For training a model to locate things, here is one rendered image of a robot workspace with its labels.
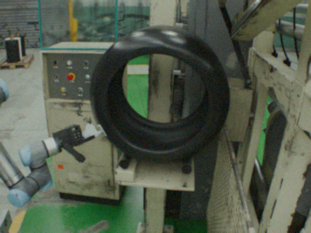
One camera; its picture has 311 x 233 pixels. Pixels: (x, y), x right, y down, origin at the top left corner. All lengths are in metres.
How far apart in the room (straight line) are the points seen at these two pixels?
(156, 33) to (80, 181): 1.56
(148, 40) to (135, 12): 9.10
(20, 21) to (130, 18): 3.85
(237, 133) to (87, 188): 1.35
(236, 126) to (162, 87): 0.43
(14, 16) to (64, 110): 8.86
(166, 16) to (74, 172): 1.44
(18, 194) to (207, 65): 0.84
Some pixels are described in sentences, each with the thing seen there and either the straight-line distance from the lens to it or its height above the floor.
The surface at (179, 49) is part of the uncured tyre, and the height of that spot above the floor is 1.42.
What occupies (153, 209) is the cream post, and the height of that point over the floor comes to 0.33.
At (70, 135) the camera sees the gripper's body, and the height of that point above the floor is 1.08.
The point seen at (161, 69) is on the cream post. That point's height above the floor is 1.25.
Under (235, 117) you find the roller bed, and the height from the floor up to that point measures 1.04.
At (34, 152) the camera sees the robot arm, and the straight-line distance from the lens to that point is 1.17.
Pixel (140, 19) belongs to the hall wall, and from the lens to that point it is 10.23.
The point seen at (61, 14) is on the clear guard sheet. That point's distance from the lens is 2.01.
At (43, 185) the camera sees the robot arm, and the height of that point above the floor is 0.91.
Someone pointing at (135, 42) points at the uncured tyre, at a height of 1.44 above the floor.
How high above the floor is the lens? 1.60
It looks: 23 degrees down
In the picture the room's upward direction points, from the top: 2 degrees clockwise
